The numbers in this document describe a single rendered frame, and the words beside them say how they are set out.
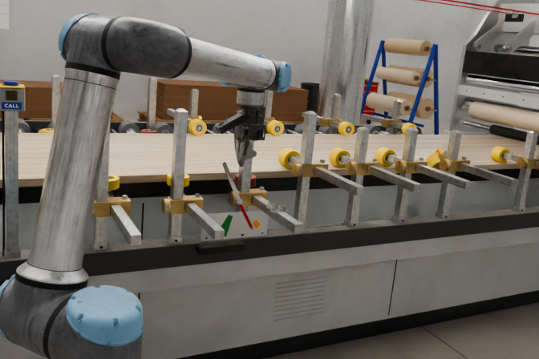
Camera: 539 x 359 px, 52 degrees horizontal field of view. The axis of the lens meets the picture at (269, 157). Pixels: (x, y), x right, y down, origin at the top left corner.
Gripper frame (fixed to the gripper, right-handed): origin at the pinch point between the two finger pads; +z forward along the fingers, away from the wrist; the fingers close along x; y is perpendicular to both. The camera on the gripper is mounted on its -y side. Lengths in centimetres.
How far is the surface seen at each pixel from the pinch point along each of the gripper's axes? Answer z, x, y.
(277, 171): 9.5, 23.1, 27.7
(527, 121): -5, 73, 236
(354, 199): 18, 6, 55
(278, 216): 14.6, -15.4, 8.7
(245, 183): 9.0, 6.1, 5.8
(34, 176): 9, 25, -62
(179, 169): 3.3, 6.1, -19.0
